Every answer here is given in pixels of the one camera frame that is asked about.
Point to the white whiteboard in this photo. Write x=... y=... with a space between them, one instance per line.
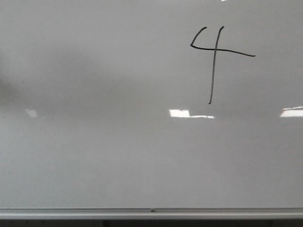
x=151 y=103

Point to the aluminium whiteboard tray rail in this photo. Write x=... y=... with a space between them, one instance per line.
x=146 y=214

